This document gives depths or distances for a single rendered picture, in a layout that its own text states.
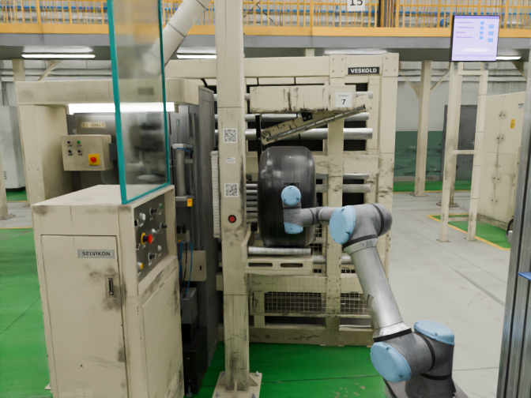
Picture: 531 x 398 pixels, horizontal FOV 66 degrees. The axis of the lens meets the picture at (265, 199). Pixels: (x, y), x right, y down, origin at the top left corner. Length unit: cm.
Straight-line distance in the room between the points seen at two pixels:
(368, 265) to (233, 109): 121
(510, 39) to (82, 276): 834
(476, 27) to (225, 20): 424
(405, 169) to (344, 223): 1092
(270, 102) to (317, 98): 27
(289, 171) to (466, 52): 420
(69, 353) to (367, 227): 131
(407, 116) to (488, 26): 641
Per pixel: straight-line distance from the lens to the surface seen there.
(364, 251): 131
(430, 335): 136
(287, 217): 166
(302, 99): 242
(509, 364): 136
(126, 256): 169
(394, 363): 127
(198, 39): 749
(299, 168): 204
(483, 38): 605
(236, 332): 247
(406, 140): 1213
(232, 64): 221
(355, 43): 779
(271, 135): 256
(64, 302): 187
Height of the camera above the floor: 155
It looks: 10 degrees down
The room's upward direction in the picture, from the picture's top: 1 degrees counter-clockwise
